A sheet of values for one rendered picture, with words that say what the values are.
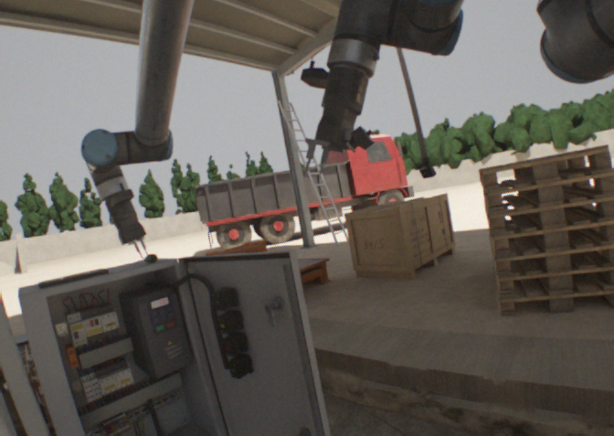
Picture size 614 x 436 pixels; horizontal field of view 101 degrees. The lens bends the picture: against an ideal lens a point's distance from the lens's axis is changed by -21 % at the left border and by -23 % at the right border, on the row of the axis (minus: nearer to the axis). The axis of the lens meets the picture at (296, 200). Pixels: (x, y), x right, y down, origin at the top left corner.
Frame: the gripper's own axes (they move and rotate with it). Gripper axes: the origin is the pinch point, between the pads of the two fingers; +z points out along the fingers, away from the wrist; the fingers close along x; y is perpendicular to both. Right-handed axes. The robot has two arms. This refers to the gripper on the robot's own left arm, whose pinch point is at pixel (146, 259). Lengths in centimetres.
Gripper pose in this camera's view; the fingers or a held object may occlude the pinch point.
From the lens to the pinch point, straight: 98.1
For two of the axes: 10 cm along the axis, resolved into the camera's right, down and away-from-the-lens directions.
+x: -6.0, 3.3, -7.3
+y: -7.0, 2.2, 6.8
